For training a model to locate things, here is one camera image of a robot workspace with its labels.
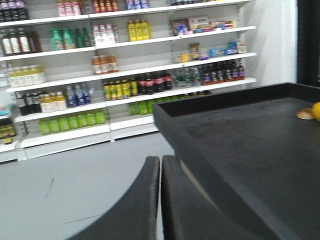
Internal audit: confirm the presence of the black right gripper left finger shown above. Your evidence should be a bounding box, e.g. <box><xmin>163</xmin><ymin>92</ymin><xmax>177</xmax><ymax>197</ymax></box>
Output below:
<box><xmin>70</xmin><ymin>156</ymin><xmax>160</xmax><ymax>240</ymax></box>

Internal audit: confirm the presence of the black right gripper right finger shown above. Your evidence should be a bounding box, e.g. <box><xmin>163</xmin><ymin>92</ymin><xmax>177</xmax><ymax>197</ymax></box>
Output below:
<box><xmin>161</xmin><ymin>155</ymin><xmax>259</xmax><ymax>240</ymax></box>

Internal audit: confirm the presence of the black wooden produce stand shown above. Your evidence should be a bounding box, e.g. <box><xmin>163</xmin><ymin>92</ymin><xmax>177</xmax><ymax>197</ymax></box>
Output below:
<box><xmin>153</xmin><ymin>83</ymin><xmax>320</xmax><ymax>240</ymax></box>

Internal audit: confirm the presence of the brown mushroom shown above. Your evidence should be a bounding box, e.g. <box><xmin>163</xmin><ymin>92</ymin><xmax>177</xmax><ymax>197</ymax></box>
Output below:
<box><xmin>295</xmin><ymin>107</ymin><xmax>314</xmax><ymax>120</ymax></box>

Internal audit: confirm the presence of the white supermarket shelf unit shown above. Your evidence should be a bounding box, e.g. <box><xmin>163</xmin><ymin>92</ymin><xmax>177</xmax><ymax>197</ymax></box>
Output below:
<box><xmin>0</xmin><ymin>0</ymin><xmax>255</xmax><ymax>162</ymax></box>

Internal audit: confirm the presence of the yellow orange fruit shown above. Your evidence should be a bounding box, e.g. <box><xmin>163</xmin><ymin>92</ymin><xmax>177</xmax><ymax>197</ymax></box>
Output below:
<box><xmin>311</xmin><ymin>101</ymin><xmax>320</xmax><ymax>122</ymax></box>

